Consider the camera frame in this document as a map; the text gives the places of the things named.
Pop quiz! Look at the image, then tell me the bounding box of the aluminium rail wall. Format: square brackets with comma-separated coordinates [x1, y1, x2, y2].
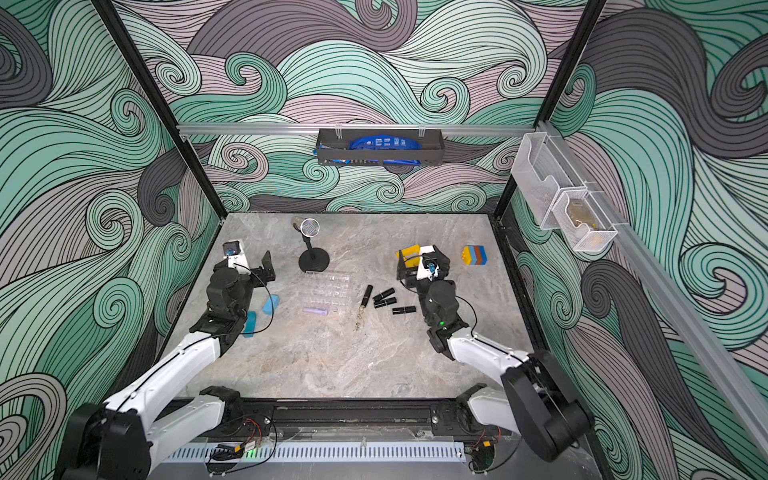
[177, 122, 535, 138]
[536, 122, 767, 455]

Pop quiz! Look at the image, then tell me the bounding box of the lavender lipstick tube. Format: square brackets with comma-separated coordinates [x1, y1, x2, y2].
[302, 307, 328, 316]

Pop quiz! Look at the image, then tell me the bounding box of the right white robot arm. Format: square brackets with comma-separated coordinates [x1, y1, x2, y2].
[396, 245, 594, 462]

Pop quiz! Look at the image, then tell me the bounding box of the black gold lipstick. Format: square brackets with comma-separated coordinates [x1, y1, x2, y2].
[355, 284, 373, 331]

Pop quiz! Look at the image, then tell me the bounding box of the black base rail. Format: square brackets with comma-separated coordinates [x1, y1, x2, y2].
[152, 395, 601, 445]

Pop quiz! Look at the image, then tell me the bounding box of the black lipstick tube lower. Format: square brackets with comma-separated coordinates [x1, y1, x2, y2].
[392, 306, 417, 315]

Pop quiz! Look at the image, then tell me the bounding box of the blue rectangular block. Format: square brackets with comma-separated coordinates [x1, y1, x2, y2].
[262, 295, 280, 316]

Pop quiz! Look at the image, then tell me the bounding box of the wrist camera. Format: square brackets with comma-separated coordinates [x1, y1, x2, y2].
[223, 240, 249, 274]
[416, 252, 441, 281]

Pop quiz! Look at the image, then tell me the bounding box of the clear wall bin small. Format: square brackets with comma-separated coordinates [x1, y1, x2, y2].
[551, 189, 617, 254]

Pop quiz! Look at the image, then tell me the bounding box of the yellow triangle toy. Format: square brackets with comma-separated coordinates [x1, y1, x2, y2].
[397, 245, 421, 263]

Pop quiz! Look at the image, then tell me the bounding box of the aluminium rail right wall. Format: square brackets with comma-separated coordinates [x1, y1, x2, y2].
[536, 122, 767, 455]

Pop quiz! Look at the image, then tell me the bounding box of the aluminium rail back wall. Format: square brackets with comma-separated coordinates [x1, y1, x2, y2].
[177, 122, 535, 138]

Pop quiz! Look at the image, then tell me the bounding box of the black lipstick tube upper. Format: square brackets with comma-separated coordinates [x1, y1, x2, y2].
[373, 288, 395, 303]

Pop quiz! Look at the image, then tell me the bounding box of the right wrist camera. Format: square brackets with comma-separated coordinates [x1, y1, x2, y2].
[416, 252, 441, 281]

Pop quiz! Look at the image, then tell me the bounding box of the black wall tray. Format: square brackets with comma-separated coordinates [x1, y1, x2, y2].
[314, 127, 446, 167]

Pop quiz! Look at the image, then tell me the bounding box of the teal arch block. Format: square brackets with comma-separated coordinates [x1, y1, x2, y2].
[242, 311, 258, 338]

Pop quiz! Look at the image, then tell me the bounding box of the clear wall bin large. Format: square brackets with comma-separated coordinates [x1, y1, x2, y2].
[511, 132, 586, 230]

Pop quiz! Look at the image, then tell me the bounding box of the white slotted cable duct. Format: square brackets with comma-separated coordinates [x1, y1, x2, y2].
[160, 441, 467, 464]

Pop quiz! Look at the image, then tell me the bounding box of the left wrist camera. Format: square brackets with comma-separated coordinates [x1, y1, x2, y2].
[223, 240, 249, 274]

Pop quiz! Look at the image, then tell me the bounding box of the clear acrylic lipstick organizer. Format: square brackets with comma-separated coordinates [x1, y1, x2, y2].
[299, 271, 352, 317]

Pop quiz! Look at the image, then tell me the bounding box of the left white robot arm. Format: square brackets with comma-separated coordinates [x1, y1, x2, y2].
[54, 241, 276, 479]

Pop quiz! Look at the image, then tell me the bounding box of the multicolour block stack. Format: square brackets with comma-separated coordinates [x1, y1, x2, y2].
[461, 245, 488, 266]

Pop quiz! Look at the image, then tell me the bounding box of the blue item in tray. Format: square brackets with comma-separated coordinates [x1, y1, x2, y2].
[348, 135, 421, 151]

